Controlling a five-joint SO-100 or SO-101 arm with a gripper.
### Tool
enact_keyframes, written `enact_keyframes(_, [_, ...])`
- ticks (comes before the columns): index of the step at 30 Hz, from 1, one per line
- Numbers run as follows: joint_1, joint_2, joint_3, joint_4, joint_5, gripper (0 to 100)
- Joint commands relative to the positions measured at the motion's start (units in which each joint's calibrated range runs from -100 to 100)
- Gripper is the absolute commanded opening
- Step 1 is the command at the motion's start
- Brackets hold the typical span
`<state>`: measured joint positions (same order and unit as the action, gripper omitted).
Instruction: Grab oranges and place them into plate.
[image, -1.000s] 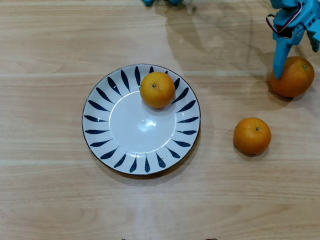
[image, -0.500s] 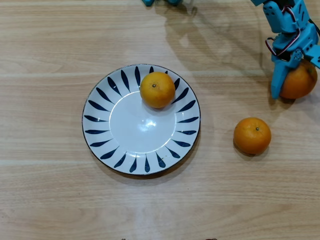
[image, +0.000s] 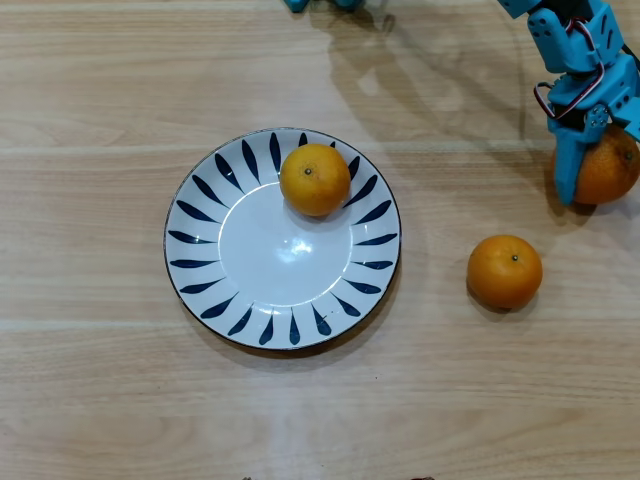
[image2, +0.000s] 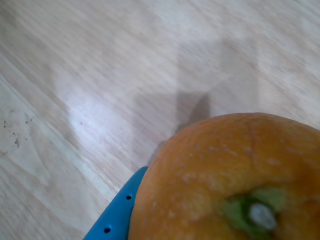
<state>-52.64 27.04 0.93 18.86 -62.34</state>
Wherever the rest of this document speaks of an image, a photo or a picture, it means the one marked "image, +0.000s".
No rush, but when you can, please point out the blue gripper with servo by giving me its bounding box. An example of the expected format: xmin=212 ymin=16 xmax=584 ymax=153
xmin=546 ymin=52 xmax=640 ymax=207

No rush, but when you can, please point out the large orange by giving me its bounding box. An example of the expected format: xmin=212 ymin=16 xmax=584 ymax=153
xmin=572 ymin=123 xmax=640 ymax=206

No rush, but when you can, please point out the small deep orange mandarin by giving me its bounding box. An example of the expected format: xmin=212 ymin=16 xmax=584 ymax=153
xmin=466 ymin=234 xmax=544 ymax=310

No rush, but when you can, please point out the small yellowish orange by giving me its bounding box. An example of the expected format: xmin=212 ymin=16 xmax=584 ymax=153
xmin=278 ymin=143 xmax=352 ymax=218

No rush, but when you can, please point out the white plate blue petal pattern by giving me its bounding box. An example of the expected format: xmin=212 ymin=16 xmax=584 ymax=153
xmin=162 ymin=126 xmax=403 ymax=351

